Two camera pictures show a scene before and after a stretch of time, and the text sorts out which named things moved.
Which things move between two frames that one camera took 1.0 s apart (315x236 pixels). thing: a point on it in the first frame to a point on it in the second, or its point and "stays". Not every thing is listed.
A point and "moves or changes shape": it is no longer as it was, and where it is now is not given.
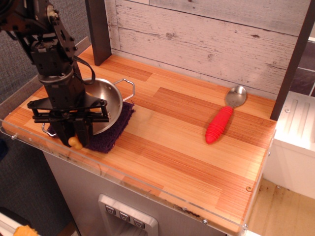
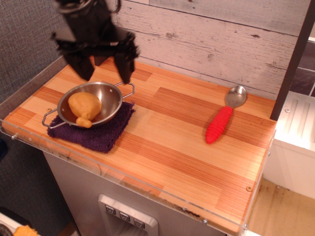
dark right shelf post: [287, 83] stays
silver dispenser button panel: [122, 220] stays
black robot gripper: [67, 104] to [90, 29]
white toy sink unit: [291, 160] stays
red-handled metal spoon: [235, 97] stays
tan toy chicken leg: [73, 141] moves or changes shape
